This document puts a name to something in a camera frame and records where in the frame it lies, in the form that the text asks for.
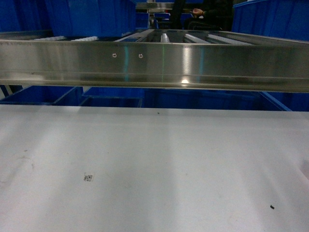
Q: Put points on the blue bin lower left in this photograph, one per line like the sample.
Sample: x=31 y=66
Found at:
x=46 y=95

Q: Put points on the blue bin upper right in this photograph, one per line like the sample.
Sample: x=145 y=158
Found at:
x=288 y=19

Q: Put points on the seated person in black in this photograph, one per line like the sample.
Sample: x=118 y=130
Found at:
x=211 y=15

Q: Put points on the blue bin lower middle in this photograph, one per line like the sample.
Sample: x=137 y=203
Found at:
x=113 y=97

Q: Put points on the stainless steel shelf rack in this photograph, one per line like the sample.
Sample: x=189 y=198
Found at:
x=156 y=58

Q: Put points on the blue bin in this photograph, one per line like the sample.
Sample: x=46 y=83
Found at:
x=46 y=95
x=113 y=97
x=101 y=18
x=211 y=99
x=288 y=19

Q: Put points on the blue bin lower right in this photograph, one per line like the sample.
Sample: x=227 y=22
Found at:
x=211 y=99

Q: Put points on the QR code sticker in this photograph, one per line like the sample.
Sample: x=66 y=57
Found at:
x=89 y=176

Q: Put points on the blue bin upper left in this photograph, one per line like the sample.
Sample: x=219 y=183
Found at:
x=101 y=18

